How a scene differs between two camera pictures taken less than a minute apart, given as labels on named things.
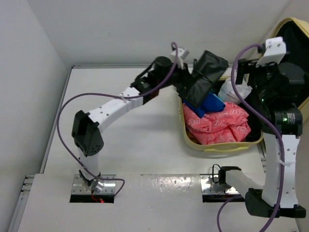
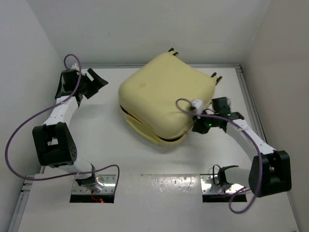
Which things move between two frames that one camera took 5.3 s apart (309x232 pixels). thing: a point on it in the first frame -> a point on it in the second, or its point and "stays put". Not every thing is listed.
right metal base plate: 208,187 stays put
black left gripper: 185,78 -> 94,85
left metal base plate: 79,188 stays put
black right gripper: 246,66 -> 198,126
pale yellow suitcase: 192,144 -> 160,96
